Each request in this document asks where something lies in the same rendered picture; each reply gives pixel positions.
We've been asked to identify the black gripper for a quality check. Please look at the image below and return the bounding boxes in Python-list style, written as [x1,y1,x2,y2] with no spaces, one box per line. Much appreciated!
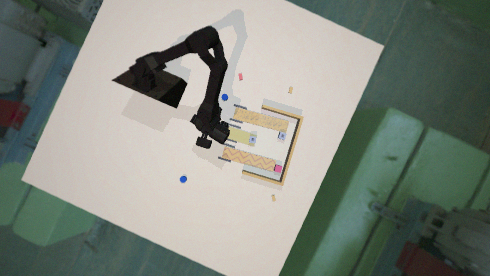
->
[196,107,222,149]

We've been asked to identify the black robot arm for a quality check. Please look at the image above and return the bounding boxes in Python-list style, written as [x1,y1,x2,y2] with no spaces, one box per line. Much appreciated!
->
[128,25,230,145]

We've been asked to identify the pale yellow strip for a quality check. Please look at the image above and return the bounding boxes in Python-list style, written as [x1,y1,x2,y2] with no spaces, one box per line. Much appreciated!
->
[228,127,254,145]

